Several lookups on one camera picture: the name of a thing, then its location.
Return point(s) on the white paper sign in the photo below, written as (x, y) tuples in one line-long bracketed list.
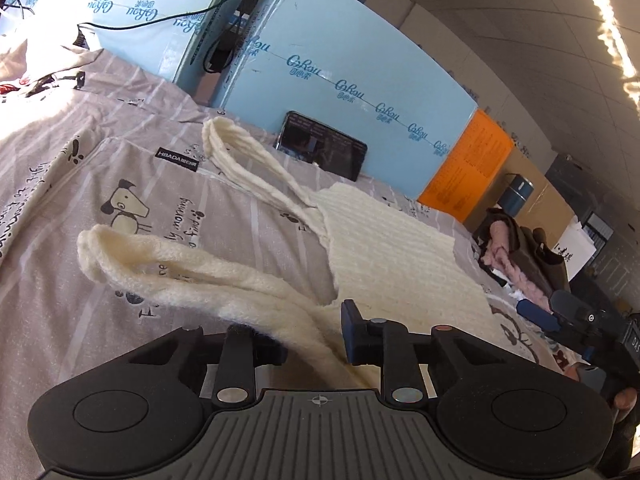
[(580, 250)]

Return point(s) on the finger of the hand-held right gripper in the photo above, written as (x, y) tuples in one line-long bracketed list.
[(534, 312)]

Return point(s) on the black smartphone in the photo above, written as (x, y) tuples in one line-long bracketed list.
[(320, 152)]

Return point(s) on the brown cardboard box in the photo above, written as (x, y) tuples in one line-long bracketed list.
[(547, 200)]

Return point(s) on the pink knitted garment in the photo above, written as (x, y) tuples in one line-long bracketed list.
[(510, 255)]

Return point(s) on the beige cloth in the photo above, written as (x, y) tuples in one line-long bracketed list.
[(30, 60)]

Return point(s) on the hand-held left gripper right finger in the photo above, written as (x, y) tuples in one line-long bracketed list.
[(354, 332)]

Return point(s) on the grey printed bed sheet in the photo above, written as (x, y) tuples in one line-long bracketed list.
[(45, 170)]

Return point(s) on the grey printed cushion cover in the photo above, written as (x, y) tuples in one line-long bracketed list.
[(165, 195)]

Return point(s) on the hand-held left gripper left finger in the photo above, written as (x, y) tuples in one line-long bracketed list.
[(245, 347)]

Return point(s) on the person's right forearm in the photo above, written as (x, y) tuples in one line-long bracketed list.
[(625, 452)]

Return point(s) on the ceiling light strip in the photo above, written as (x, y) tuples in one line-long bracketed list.
[(612, 15)]

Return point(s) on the blue insulated flask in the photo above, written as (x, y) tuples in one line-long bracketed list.
[(515, 194)]

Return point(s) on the brown and pink clothes pile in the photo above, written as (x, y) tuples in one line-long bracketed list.
[(542, 255)]

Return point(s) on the person's right hand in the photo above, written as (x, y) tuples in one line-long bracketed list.
[(625, 401)]

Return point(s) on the large blue foam board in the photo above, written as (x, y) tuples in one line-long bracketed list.
[(345, 45)]

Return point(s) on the orange board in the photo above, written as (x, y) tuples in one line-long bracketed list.
[(470, 165)]

